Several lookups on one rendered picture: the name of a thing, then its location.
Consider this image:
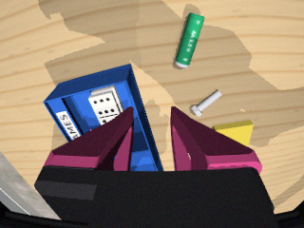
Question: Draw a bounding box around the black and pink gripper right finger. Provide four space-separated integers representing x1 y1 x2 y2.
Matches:
170 106 262 174

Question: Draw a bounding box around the green aa battery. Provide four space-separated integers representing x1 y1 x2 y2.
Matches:
175 12 204 67

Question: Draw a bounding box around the white domino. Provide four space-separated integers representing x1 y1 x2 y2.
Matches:
91 85 124 112
88 90 121 125

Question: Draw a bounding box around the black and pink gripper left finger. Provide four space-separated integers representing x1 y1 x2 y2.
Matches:
43 106 134 171

